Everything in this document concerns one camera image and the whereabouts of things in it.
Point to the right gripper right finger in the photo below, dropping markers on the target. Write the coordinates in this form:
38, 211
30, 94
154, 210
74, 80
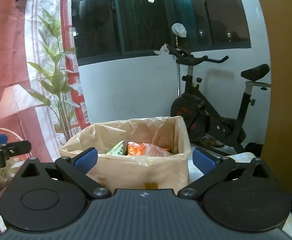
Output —
214, 170

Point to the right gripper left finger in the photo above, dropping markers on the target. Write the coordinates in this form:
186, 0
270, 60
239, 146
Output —
75, 171

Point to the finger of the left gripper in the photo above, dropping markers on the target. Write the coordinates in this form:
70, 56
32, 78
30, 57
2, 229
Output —
12, 149

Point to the green vegetable snack bag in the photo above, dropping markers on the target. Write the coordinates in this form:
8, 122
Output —
120, 148

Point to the blue biscuit package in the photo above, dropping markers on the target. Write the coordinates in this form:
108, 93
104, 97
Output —
155, 151

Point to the orange chip bag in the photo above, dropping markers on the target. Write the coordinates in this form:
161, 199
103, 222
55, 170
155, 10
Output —
135, 149

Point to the black exercise bike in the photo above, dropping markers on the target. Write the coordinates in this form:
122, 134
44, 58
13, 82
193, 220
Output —
199, 115

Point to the brown cardboard box with liner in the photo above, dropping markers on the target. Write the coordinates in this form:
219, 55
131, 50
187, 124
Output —
140, 172

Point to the printed room scene curtain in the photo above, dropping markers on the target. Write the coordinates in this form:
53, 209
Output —
41, 99

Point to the wooden wardrobe panel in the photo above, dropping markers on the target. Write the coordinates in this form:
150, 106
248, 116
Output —
277, 150

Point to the checkered yellow tablecloth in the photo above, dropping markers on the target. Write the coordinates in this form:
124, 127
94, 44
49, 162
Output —
248, 200

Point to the dark window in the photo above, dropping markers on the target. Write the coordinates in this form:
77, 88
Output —
106, 30

